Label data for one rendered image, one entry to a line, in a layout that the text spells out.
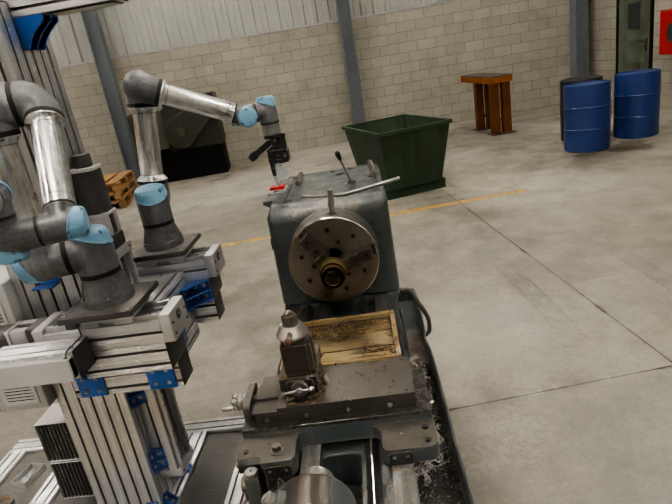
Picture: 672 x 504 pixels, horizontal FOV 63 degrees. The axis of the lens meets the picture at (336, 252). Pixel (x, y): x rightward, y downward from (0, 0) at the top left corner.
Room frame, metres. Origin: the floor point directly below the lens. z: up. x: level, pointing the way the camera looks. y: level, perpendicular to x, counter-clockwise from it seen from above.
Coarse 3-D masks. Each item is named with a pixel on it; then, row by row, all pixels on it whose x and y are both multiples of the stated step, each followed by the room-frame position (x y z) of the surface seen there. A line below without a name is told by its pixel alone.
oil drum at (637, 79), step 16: (624, 80) 7.64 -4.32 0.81; (640, 80) 7.50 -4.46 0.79; (656, 80) 7.51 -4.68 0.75; (624, 96) 7.63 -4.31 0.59; (640, 96) 7.50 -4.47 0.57; (656, 96) 7.51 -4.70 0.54; (624, 112) 7.63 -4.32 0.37; (640, 112) 7.50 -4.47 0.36; (656, 112) 7.52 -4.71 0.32; (624, 128) 7.63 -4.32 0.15; (640, 128) 7.50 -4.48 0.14; (656, 128) 7.52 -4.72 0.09
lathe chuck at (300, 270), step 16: (304, 224) 1.80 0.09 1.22; (320, 224) 1.76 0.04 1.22; (336, 224) 1.76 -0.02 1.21; (352, 224) 1.75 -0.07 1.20; (320, 240) 1.76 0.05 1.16; (336, 240) 1.76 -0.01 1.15; (352, 240) 1.75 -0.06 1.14; (368, 240) 1.75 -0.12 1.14; (288, 256) 1.77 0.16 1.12; (304, 256) 1.77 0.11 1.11; (304, 272) 1.77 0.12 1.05; (352, 272) 1.76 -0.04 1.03; (368, 272) 1.75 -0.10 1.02; (304, 288) 1.77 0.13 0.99; (320, 288) 1.76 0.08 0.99; (336, 288) 1.76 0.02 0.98; (352, 288) 1.76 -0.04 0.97
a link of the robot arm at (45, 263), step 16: (0, 96) 1.47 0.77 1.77; (0, 112) 1.46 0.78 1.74; (16, 112) 1.47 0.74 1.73; (0, 128) 1.46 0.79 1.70; (16, 128) 1.50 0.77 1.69; (0, 144) 1.46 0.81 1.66; (16, 144) 1.50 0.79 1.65; (0, 160) 1.46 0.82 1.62; (16, 160) 1.48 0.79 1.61; (0, 176) 1.46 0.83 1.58; (16, 176) 1.47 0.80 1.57; (16, 192) 1.47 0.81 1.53; (32, 192) 1.50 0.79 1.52; (16, 208) 1.46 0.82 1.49; (32, 208) 1.48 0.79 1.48; (32, 256) 1.45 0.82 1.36; (48, 256) 1.46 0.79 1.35; (16, 272) 1.43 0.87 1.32; (32, 272) 1.44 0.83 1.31; (48, 272) 1.46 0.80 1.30; (64, 272) 1.47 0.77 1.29
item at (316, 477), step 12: (312, 468) 0.73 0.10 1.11; (324, 468) 0.73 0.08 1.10; (300, 480) 0.67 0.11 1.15; (312, 480) 0.66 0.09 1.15; (324, 480) 0.66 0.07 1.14; (336, 480) 0.67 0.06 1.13; (276, 492) 0.66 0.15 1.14; (288, 492) 0.65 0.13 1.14; (300, 492) 0.64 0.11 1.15; (312, 492) 0.64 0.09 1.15; (324, 492) 0.64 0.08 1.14; (336, 492) 0.65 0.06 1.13; (348, 492) 0.66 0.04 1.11
